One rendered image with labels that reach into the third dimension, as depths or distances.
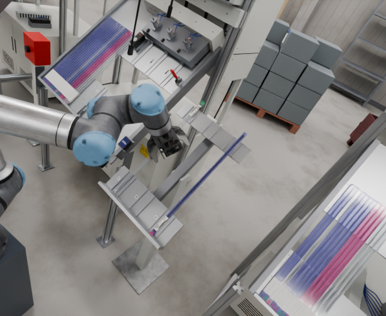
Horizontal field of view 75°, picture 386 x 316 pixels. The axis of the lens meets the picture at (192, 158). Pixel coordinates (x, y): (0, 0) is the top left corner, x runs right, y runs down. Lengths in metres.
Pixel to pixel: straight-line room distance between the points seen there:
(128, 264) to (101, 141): 1.22
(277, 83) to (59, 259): 3.15
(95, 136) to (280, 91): 3.35
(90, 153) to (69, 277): 1.16
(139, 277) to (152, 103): 1.23
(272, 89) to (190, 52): 2.58
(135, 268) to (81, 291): 0.30
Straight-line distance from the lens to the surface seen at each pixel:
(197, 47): 1.28
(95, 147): 0.53
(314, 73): 3.70
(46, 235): 1.77
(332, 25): 8.06
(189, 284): 1.73
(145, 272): 1.67
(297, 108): 3.84
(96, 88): 1.41
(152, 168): 1.53
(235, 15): 1.25
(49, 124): 0.58
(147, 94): 0.62
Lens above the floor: 1.51
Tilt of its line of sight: 37 degrees down
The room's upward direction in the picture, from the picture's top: 24 degrees clockwise
